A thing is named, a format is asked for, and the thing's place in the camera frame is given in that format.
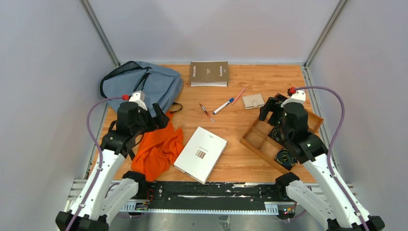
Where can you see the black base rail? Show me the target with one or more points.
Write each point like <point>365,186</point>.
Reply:
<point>211,198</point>

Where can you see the pink pen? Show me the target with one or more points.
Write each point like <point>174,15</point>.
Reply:
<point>238,96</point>

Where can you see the red pen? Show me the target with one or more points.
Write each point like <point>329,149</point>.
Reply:
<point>206,112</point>

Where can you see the beige wallet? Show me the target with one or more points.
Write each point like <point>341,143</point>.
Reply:
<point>253,101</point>

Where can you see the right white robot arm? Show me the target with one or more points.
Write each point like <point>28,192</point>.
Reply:
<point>341,211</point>

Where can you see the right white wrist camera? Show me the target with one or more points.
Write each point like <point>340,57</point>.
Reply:
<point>298,97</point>

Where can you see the white book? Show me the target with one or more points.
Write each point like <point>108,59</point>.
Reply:
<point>200,155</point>

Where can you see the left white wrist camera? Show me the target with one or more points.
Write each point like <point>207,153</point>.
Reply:
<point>138,98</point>

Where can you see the wooden compartment tray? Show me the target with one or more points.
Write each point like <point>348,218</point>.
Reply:
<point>261,140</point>

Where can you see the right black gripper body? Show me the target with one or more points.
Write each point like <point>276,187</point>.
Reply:
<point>277,112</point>

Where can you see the blue grey backpack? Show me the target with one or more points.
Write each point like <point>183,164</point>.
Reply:
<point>159,84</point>

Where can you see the orange cloth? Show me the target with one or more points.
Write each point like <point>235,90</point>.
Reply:
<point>157,151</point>

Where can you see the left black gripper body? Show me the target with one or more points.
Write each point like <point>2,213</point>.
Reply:
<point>159,115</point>

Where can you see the blue capped white marker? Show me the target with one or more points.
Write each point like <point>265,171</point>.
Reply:
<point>223,106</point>

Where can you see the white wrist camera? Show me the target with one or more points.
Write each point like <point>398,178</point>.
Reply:
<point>138,98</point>
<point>298,97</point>

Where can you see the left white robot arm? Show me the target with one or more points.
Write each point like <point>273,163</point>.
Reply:
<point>96,206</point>

